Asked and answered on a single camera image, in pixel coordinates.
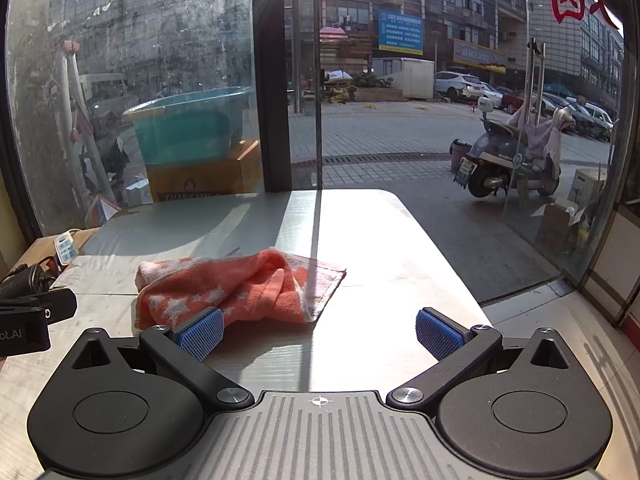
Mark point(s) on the white appliance box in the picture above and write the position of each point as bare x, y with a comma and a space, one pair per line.
587, 185

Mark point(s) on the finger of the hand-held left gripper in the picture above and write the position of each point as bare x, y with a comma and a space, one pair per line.
55, 302

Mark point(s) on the black bag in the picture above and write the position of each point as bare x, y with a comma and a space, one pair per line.
22, 279

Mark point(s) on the purple trash bin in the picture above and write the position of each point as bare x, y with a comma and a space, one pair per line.
460, 155

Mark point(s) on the white car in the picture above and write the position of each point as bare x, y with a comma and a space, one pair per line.
462, 85

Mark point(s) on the yellow cardboard box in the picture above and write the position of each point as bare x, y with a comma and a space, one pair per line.
210, 177

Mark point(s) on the dark parked car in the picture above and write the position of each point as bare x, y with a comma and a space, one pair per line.
582, 117

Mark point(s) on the white box truck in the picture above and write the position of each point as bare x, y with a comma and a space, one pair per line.
407, 77

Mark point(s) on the blue signboard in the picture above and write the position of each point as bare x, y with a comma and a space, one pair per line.
400, 32

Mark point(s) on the brown cardboard box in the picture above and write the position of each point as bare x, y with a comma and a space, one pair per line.
555, 227

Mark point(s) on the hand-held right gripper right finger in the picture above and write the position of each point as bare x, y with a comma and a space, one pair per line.
439, 334

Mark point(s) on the white power strip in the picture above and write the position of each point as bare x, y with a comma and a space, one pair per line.
65, 249

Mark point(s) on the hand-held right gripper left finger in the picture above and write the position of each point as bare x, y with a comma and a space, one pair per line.
199, 334

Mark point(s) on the red car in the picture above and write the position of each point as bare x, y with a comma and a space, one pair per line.
512, 101

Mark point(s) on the grey electric scooter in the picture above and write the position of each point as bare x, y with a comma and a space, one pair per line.
505, 155

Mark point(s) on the orange star-print towel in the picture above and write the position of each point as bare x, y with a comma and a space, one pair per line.
240, 285

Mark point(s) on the teal plastic tub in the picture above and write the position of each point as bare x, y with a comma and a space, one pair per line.
192, 127

